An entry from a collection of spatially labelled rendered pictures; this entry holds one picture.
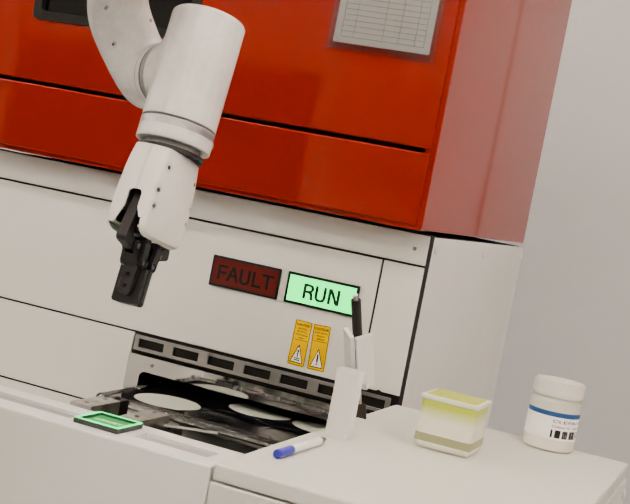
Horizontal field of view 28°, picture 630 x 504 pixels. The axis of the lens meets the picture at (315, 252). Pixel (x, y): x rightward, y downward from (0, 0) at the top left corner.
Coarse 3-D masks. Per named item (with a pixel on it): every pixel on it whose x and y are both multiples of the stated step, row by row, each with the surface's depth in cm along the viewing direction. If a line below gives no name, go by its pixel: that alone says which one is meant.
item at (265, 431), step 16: (176, 384) 202; (192, 400) 191; (208, 400) 194; (224, 400) 196; (240, 400) 199; (192, 416) 179; (208, 416) 182; (224, 416) 184; (240, 416) 186; (304, 416) 195; (256, 432) 176; (272, 432) 179; (288, 432) 181; (304, 432) 183
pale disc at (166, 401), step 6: (138, 396) 186; (144, 396) 187; (150, 396) 188; (156, 396) 189; (162, 396) 190; (168, 396) 191; (144, 402) 182; (150, 402) 183; (156, 402) 184; (162, 402) 185; (168, 402) 186; (174, 402) 187; (180, 402) 188; (186, 402) 189; (192, 402) 189; (174, 408) 182; (180, 408) 183; (186, 408) 184; (192, 408) 185; (198, 408) 186
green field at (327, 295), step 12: (300, 276) 190; (288, 288) 190; (300, 288) 190; (312, 288) 189; (324, 288) 188; (336, 288) 187; (348, 288) 187; (300, 300) 190; (312, 300) 189; (324, 300) 188; (336, 300) 187; (348, 300) 187; (348, 312) 187
